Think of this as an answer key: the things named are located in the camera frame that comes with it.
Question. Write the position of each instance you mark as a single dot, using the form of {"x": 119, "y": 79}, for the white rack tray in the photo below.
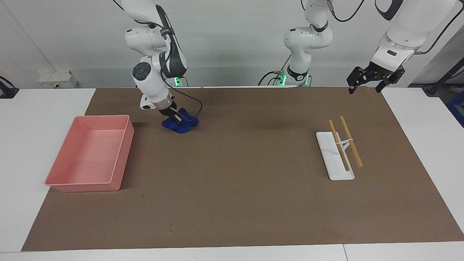
{"x": 335, "y": 163}

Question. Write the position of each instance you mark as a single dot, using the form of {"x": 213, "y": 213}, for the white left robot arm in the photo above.
{"x": 398, "y": 25}

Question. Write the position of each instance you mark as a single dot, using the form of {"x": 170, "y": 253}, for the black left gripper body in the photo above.
{"x": 380, "y": 72}

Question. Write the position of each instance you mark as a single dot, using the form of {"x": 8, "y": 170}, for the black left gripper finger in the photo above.
{"x": 357, "y": 78}
{"x": 393, "y": 79}

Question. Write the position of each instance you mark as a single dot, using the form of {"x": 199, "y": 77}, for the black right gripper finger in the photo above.
{"x": 169, "y": 120}
{"x": 177, "y": 117}

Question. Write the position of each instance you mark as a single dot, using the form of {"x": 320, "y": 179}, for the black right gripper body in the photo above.
{"x": 169, "y": 108}

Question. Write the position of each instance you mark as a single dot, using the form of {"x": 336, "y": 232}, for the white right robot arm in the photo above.
{"x": 152, "y": 79}

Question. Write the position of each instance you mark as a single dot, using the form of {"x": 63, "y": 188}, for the black clamp mount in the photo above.
{"x": 7, "y": 90}

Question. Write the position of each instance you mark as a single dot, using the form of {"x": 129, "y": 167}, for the black stand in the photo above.
{"x": 444, "y": 81}

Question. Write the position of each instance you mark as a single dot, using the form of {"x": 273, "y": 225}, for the brown table mat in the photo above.
{"x": 235, "y": 174}

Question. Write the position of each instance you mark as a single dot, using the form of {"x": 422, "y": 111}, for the blue towel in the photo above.
{"x": 185, "y": 125}

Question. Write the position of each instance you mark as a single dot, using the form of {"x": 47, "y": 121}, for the white wall socket box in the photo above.
{"x": 58, "y": 79}

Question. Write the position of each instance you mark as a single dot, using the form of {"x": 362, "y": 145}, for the pink plastic bin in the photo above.
{"x": 90, "y": 156}

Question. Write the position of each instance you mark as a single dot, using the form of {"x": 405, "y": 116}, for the wooden rod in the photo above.
{"x": 339, "y": 145}
{"x": 351, "y": 141}

